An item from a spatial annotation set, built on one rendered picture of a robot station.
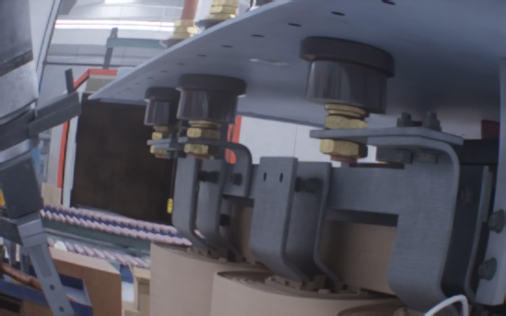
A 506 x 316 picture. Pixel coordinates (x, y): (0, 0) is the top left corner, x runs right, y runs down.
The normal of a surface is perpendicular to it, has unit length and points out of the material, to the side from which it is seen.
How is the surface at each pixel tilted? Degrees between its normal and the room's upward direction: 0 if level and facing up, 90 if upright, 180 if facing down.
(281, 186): 90
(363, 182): 90
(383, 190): 90
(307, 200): 90
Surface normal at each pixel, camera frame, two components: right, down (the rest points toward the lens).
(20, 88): 0.73, -0.04
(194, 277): -0.58, -0.09
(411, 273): -0.95, -0.12
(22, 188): 0.31, 0.12
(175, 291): -0.79, -0.11
